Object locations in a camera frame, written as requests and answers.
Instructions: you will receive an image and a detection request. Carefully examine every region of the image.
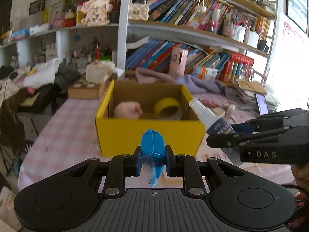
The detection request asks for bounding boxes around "red thick book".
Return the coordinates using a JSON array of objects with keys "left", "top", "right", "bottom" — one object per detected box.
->
[{"left": 230, "top": 52, "right": 255, "bottom": 64}]

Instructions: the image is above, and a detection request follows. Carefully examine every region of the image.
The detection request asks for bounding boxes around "white spray bottle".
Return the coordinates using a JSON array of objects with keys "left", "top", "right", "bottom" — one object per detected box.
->
[{"left": 189, "top": 99, "right": 236, "bottom": 138}]

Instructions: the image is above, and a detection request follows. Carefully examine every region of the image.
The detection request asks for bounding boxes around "pink rectangular box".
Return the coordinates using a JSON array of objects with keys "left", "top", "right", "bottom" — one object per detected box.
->
[{"left": 169, "top": 47, "right": 189, "bottom": 78}]

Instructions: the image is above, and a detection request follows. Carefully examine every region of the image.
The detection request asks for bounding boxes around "white quilted handbag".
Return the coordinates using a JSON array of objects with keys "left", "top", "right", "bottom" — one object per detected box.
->
[{"left": 128, "top": 0, "right": 149, "bottom": 21}]

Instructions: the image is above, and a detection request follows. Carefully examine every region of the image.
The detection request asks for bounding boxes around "white crumpled cloth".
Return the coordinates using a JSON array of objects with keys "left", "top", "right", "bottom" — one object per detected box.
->
[{"left": 23, "top": 58, "right": 63, "bottom": 89}]

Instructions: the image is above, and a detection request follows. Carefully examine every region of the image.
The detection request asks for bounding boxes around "pink cat doll figure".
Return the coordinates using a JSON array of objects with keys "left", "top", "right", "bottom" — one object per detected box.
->
[{"left": 80, "top": 0, "right": 113, "bottom": 26}]

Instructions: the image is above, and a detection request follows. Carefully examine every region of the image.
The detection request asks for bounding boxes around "blue tissue pack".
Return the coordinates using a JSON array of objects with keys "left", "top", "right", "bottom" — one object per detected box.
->
[{"left": 11, "top": 28, "right": 31, "bottom": 39}]

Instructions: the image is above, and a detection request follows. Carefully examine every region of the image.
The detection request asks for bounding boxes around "red white small figure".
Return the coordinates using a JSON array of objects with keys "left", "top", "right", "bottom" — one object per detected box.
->
[{"left": 63, "top": 9, "right": 76, "bottom": 27}]

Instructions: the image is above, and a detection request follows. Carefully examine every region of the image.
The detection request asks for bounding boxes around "pink checked printed tablecloth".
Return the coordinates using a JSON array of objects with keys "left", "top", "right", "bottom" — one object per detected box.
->
[{"left": 18, "top": 92, "right": 297, "bottom": 191}]

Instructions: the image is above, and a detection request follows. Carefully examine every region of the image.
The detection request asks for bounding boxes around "black framed picture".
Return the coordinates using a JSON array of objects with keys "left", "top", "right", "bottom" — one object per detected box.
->
[{"left": 285, "top": 0, "right": 309, "bottom": 33}]

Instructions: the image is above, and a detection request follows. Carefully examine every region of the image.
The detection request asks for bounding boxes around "row of leaning colourful books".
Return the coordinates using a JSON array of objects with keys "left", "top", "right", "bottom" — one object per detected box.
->
[{"left": 126, "top": 39, "right": 242, "bottom": 81}]

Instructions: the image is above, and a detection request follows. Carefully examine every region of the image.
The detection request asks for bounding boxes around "blue plastic packet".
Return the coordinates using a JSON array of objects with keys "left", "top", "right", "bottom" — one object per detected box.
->
[{"left": 140, "top": 129, "right": 167, "bottom": 188}]

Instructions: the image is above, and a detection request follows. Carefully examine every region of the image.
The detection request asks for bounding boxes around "small black picture frame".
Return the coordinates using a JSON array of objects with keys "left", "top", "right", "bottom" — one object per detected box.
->
[{"left": 29, "top": 0, "right": 46, "bottom": 15}]

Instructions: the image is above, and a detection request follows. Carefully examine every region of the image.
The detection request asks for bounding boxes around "pink alphabet wall poster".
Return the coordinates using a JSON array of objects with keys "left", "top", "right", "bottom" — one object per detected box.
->
[{"left": 281, "top": 20, "right": 305, "bottom": 44}]

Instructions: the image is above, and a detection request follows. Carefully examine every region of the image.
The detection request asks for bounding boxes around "row of upright colourful books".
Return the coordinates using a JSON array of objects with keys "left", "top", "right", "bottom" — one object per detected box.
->
[{"left": 147, "top": 0, "right": 230, "bottom": 31}]

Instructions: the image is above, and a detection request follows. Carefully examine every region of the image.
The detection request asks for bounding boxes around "brown envelope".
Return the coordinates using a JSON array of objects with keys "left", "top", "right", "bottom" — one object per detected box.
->
[{"left": 237, "top": 79, "right": 267, "bottom": 95}]

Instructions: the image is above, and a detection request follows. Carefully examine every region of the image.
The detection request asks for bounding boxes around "white bookshelf frame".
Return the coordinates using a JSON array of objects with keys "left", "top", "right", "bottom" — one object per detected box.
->
[{"left": 117, "top": 0, "right": 278, "bottom": 87}]

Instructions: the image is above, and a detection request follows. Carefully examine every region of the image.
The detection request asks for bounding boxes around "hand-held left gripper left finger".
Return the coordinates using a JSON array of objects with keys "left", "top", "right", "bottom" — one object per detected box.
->
[{"left": 60, "top": 146, "right": 143, "bottom": 199}]

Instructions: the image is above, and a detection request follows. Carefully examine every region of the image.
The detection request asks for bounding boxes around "bunch of pens and brushes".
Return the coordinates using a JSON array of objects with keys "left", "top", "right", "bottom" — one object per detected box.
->
[{"left": 72, "top": 37, "right": 113, "bottom": 63}]

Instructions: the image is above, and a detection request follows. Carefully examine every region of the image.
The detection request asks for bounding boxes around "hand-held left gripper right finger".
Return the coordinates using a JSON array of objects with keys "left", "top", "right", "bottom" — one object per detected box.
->
[{"left": 165, "top": 146, "right": 244, "bottom": 197}]

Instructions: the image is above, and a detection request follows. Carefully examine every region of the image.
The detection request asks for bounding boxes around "dark brown cloth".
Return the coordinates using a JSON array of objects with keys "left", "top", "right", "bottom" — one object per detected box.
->
[{"left": 0, "top": 84, "right": 29, "bottom": 170}]

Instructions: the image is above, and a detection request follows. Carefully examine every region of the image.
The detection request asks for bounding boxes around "white tissue pack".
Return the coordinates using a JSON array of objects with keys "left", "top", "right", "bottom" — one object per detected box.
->
[{"left": 86, "top": 60, "right": 125, "bottom": 84}]

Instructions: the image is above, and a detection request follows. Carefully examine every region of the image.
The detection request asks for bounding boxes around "white pen box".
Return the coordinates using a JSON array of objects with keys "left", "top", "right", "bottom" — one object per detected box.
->
[{"left": 244, "top": 29, "right": 260, "bottom": 48}]

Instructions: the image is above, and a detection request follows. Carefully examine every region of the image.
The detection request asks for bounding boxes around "clear pen holder with pens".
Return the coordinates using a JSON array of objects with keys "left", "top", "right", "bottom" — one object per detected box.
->
[{"left": 223, "top": 17, "right": 246, "bottom": 43}]

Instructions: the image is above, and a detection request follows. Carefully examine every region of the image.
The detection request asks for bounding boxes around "yellow cardboard box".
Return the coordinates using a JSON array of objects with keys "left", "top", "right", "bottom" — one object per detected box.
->
[{"left": 95, "top": 79, "right": 205, "bottom": 157}]

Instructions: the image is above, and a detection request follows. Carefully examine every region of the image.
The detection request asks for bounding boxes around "white flat box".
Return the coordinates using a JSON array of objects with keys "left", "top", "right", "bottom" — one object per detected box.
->
[{"left": 29, "top": 24, "right": 50, "bottom": 35}]

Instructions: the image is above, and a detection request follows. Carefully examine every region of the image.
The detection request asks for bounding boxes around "black smartphone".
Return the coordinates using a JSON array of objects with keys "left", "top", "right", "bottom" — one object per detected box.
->
[{"left": 255, "top": 93, "right": 269, "bottom": 115}]

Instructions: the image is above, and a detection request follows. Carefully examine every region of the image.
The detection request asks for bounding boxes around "white charger adapter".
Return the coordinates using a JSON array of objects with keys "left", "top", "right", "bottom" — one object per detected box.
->
[{"left": 224, "top": 103, "right": 236, "bottom": 117}]

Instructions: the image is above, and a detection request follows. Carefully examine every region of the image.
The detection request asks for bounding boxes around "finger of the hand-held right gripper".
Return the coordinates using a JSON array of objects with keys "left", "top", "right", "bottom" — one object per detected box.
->
[
  {"left": 206, "top": 125, "right": 309, "bottom": 149},
  {"left": 232, "top": 108, "right": 309, "bottom": 134}
]

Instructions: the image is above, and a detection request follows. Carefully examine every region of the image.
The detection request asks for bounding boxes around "pink plush paw toy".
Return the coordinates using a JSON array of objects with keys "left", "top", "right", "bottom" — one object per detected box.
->
[{"left": 113, "top": 101, "right": 143, "bottom": 120}]

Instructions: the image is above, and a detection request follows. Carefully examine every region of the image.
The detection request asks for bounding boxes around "white low shelf unit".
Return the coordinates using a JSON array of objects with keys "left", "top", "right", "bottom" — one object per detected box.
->
[{"left": 0, "top": 23, "right": 120, "bottom": 68}]

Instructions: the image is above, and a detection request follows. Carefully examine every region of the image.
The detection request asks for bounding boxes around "row of yellow books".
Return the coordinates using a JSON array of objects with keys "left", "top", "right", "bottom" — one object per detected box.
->
[{"left": 256, "top": 16, "right": 272, "bottom": 41}]

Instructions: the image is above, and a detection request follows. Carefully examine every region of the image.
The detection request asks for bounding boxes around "pastel rainbow cylinder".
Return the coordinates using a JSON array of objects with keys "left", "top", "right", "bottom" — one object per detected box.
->
[{"left": 211, "top": 9, "right": 221, "bottom": 34}]

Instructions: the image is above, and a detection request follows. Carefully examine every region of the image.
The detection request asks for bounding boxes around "wooden chequered box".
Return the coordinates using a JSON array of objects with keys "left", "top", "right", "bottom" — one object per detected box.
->
[{"left": 68, "top": 78, "right": 111, "bottom": 99}]

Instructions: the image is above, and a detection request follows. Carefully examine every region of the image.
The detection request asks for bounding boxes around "yellow tape roll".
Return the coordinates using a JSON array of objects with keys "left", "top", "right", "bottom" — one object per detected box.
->
[{"left": 154, "top": 98, "right": 183, "bottom": 121}]

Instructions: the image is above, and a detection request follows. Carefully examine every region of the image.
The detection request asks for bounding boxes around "pile of papers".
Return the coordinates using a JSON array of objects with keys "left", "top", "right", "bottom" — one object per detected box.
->
[{"left": 232, "top": 82, "right": 280, "bottom": 113}]

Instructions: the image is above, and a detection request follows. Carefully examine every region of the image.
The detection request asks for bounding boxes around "dark grey garment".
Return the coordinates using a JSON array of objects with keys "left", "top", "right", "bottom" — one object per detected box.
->
[{"left": 54, "top": 63, "right": 81, "bottom": 90}]

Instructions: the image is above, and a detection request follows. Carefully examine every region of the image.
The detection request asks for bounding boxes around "purple cloth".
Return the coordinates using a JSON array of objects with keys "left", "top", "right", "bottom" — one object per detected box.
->
[{"left": 135, "top": 67, "right": 232, "bottom": 97}]

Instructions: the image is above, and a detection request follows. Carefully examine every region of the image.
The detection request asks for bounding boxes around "black small device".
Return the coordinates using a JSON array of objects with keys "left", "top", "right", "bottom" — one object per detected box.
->
[{"left": 257, "top": 39, "right": 269, "bottom": 53}]

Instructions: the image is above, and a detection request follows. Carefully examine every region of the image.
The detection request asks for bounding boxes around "colourful ornament cluster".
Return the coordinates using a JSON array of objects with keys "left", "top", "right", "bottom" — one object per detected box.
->
[{"left": 239, "top": 64, "right": 254, "bottom": 81}]

